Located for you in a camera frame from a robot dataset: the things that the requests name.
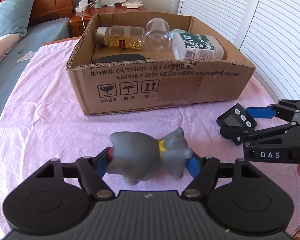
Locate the green label cotton swab container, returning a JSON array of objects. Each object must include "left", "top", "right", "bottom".
[{"left": 172, "top": 31, "right": 224, "bottom": 61}]

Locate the cream pillow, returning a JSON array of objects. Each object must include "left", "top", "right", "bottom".
[{"left": 0, "top": 33, "right": 20, "bottom": 75}]

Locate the black digital timer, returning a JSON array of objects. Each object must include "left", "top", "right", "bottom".
[{"left": 216, "top": 103, "right": 258, "bottom": 130}]

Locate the pink blanket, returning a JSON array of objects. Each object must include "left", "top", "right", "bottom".
[{"left": 0, "top": 40, "right": 300, "bottom": 238}]

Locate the white router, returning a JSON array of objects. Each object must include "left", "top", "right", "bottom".
[{"left": 100, "top": 0, "right": 128, "bottom": 6}]

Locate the grey blue bedsheet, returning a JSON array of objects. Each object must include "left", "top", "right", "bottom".
[{"left": 0, "top": 17, "right": 72, "bottom": 135}]

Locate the capsule bottle with gold cap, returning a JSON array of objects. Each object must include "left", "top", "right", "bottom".
[{"left": 96, "top": 26, "right": 145, "bottom": 49}]

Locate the white louvered closet door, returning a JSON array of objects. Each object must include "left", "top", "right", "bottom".
[
  {"left": 176, "top": 0, "right": 263, "bottom": 46},
  {"left": 240, "top": 0, "right": 300, "bottom": 105}
]

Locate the grey elephant toy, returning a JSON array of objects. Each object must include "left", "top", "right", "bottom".
[{"left": 105, "top": 127, "right": 193, "bottom": 186}]

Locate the blue pillow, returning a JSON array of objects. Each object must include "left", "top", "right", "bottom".
[{"left": 0, "top": 0, "right": 38, "bottom": 40}]

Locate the black glasses case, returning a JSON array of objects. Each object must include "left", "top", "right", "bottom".
[{"left": 92, "top": 53, "right": 147, "bottom": 64}]

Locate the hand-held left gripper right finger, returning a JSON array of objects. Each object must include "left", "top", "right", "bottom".
[{"left": 181, "top": 155, "right": 262, "bottom": 198}]

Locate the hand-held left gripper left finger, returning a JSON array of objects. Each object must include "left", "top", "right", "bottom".
[{"left": 36, "top": 146, "right": 115, "bottom": 198}]

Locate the clear plastic jar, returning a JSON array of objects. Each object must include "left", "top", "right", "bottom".
[{"left": 143, "top": 18, "right": 172, "bottom": 52}]

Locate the cardboard box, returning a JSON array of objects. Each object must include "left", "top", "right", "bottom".
[{"left": 66, "top": 14, "right": 256, "bottom": 116}]

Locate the wooden nightstand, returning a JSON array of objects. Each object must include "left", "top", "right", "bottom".
[{"left": 70, "top": 4, "right": 149, "bottom": 38}]

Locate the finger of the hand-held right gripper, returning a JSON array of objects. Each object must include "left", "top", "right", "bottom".
[
  {"left": 246, "top": 99, "right": 300, "bottom": 122},
  {"left": 219, "top": 122, "right": 298, "bottom": 146}
]

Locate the white power strip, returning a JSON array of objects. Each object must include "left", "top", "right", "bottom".
[{"left": 75, "top": 2, "right": 93, "bottom": 12}]

